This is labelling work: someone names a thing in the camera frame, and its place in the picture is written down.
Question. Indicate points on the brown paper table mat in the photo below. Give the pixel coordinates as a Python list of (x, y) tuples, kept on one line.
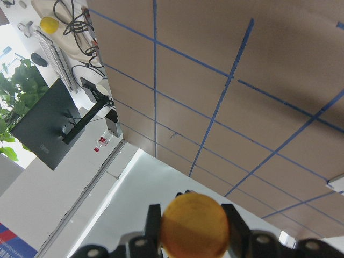
[(245, 97)]

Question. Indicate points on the cream rectangular tray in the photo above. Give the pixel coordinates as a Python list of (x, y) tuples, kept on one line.
[(73, 44)]

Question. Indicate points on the yellow lemon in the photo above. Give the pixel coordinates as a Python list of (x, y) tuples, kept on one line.
[(49, 25)]

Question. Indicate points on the yellow push button switch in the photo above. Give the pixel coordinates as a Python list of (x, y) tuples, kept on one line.
[(194, 225)]

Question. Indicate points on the black computer mouse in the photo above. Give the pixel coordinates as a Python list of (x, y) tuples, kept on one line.
[(38, 60)]

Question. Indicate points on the white keyboard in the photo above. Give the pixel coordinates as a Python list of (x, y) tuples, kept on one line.
[(55, 59)]

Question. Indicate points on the green plant leaves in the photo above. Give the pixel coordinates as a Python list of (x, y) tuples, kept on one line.
[(19, 93)]

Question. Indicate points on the white paper cup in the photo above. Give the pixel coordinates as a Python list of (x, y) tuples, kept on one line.
[(103, 87)]

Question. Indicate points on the red capped plastic bottle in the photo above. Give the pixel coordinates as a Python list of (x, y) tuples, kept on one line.
[(103, 140)]

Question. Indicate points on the blue red sign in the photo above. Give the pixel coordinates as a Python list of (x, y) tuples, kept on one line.
[(12, 246)]

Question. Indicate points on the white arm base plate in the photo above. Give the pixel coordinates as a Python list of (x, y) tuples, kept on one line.
[(336, 184)]

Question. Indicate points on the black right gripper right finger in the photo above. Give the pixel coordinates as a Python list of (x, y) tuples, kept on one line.
[(239, 232)]

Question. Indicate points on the black monitor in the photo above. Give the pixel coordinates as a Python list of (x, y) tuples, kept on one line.
[(52, 126)]

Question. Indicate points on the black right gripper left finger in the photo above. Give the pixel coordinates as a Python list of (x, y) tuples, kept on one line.
[(148, 244)]

